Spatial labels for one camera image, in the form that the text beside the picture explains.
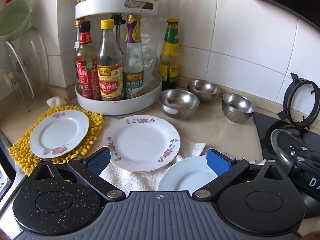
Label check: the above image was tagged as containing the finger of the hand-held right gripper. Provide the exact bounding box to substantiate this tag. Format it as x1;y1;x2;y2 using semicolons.
283;141;320;171

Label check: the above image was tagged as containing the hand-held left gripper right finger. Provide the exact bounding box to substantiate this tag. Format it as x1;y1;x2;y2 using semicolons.
191;148;289;202

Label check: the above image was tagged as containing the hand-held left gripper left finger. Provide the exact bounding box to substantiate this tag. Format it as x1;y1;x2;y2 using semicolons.
29;147;127;202

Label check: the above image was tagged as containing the wide steel bowl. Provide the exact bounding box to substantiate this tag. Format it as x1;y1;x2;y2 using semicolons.
187;79;221;103
158;89;200;120

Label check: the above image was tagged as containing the yellow chenille mat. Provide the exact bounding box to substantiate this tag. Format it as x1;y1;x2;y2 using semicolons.
9;105;104;176

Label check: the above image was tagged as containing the plain white plate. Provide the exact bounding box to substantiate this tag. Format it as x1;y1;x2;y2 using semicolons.
157;156;220;192

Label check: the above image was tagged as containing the white towel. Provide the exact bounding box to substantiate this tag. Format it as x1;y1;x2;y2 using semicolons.
99;117;207;197

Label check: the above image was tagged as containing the large floral plate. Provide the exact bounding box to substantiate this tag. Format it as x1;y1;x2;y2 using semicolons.
102;115;181;173

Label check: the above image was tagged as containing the black glass stove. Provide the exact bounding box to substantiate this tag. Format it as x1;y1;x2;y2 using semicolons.
252;111;320;162

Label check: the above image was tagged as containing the small floral plate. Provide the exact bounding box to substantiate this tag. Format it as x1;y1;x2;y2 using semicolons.
29;109;90;158

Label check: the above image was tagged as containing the deep small steel bowl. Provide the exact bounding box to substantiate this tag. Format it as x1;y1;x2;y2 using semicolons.
222;93;256;123

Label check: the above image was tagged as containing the white garlic bulb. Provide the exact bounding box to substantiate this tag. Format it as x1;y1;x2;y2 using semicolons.
46;97;67;108

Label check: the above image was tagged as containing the white two-tier spice rack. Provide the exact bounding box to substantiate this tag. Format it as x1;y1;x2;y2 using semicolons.
74;0;163;117

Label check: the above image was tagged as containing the vinegar bottle yellow cap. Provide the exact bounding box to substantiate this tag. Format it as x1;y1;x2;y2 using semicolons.
97;19;124;101

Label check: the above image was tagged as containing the dark sauce bottle red cap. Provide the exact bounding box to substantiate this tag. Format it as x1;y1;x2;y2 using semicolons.
75;21;99;100

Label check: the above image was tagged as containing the clear sauce bottle gold cap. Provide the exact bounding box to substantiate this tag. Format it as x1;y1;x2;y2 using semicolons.
122;14;145;99

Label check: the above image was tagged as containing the clear plastic bag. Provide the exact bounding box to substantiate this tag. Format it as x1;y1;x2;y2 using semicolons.
141;27;161;87

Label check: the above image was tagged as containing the green yellow label oil bottle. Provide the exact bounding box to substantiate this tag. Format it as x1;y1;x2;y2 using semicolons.
160;18;181;91

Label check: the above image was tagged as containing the glass pot lid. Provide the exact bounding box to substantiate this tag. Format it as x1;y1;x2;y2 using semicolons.
5;26;50;101

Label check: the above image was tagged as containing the black range hood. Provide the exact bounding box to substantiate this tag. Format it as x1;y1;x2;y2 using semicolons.
250;0;320;32

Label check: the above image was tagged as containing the green plastic basin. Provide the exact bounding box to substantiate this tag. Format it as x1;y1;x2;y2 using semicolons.
0;0;33;41

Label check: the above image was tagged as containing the black pan support ring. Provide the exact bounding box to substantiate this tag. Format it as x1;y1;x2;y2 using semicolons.
278;73;320;131

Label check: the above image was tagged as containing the wire lid holder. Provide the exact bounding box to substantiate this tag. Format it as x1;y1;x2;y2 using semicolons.
4;40;50;107

